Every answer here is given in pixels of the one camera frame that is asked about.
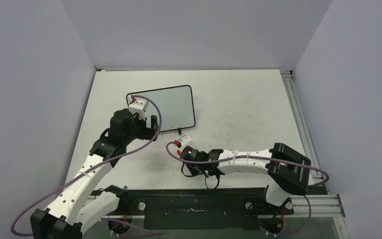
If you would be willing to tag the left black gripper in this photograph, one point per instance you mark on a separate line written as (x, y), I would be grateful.
(147, 133)

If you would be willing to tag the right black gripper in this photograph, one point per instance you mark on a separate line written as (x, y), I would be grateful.
(193, 171)

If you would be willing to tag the small black-framed whiteboard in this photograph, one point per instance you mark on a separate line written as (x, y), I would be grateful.
(175, 104)

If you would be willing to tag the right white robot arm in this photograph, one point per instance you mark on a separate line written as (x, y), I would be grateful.
(289, 169)

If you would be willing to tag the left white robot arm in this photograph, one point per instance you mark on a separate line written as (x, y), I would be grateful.
(67, 217)

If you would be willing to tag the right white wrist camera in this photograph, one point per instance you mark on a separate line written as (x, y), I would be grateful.
(183, 141)

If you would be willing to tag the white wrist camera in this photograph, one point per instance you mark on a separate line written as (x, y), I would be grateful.
(183, 141)
(139, 107)

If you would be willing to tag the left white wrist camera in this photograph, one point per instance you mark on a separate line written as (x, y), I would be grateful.
(139, 107)

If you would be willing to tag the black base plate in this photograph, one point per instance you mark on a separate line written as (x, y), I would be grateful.
(242, 209)

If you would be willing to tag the aluminium frame rail right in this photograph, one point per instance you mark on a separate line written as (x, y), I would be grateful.
(299, 117)

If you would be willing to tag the aluminium frame rail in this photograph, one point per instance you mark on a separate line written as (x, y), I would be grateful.
(299, 117)
(322, 206)

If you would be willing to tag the aluminium frame rail front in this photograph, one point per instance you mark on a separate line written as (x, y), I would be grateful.
(322, 206)

